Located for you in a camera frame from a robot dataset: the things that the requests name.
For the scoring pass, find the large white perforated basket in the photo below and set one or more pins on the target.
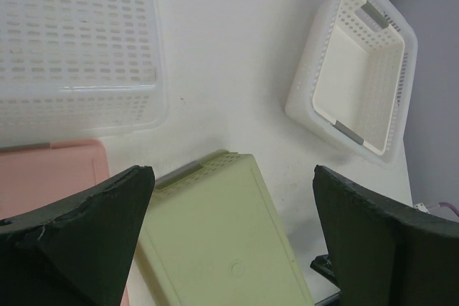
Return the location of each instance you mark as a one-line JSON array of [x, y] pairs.
[[80, 69]]

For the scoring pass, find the small white perforated basket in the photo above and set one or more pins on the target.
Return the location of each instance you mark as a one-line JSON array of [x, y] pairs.
[[299, 103]]

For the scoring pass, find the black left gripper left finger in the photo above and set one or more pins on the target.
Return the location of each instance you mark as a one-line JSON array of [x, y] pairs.
[[78, 250]]

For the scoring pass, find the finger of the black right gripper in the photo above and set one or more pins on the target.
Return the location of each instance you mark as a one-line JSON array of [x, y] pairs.
[[323, 266]]

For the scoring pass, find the cream white perforated basket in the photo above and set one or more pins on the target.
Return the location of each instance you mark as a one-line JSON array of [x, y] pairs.
[[359, 73]]

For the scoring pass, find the yellow-green perforated basket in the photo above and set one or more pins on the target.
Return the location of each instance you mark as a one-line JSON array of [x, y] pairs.
[[212, 236]]

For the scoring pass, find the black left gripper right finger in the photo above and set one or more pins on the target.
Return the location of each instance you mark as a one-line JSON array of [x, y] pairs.
[[383, 252]]

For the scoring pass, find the pink perforated basket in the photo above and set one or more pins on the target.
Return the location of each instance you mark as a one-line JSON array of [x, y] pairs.
[[35, 177]]

